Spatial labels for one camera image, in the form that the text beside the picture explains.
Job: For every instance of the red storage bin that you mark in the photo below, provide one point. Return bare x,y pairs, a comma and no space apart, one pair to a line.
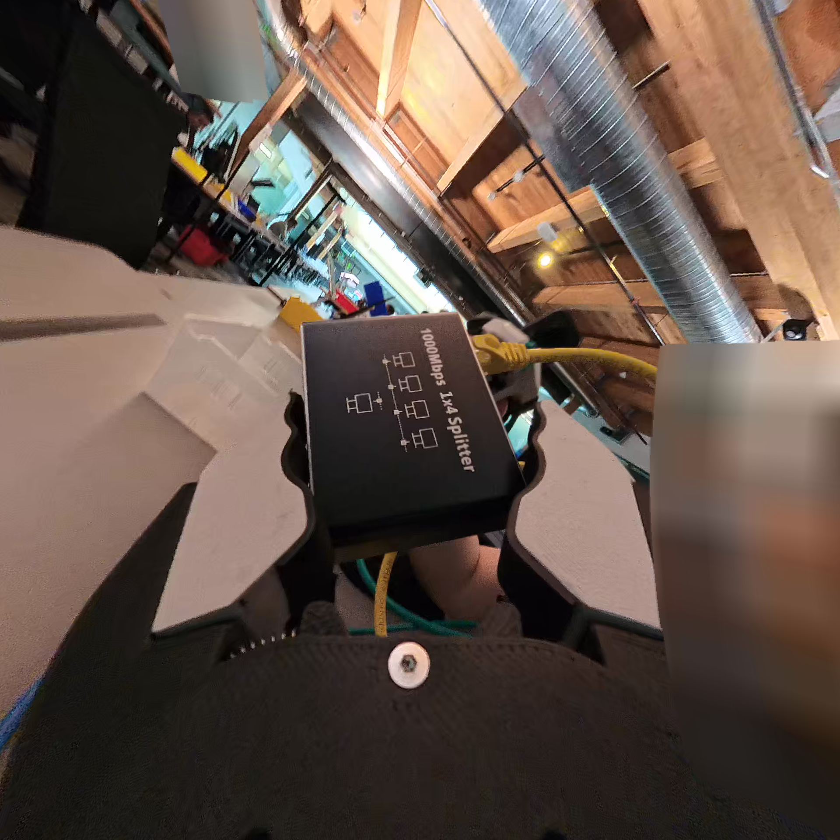
200,248

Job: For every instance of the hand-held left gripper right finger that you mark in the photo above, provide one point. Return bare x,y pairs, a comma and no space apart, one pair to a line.
584,518

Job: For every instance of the round ceiling lamp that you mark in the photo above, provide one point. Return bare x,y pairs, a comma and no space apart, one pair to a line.
544,260

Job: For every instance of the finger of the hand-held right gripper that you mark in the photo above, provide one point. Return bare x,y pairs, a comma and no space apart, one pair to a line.
505,327
522,390

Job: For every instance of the black upright panel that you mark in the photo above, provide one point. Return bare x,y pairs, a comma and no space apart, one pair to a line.
98,144

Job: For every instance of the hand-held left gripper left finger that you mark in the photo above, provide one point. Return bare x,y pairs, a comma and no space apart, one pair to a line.
236,525

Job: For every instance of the person's right forearm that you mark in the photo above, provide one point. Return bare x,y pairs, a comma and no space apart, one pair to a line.
459,577

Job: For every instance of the large silver ventilation duct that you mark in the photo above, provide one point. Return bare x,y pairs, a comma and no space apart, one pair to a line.
590,131

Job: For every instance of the blue storage bin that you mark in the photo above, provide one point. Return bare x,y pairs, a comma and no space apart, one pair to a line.
373,293

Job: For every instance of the yellow storage bin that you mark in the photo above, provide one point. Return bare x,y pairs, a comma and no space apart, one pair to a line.
298,313
191,167

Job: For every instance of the black ethernet splitter box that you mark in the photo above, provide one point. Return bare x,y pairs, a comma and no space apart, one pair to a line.
354,459

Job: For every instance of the small black ceiling camera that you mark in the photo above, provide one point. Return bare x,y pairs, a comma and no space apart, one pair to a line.
795,329

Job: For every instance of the slim silver duct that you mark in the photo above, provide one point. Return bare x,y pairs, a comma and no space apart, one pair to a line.
295,46

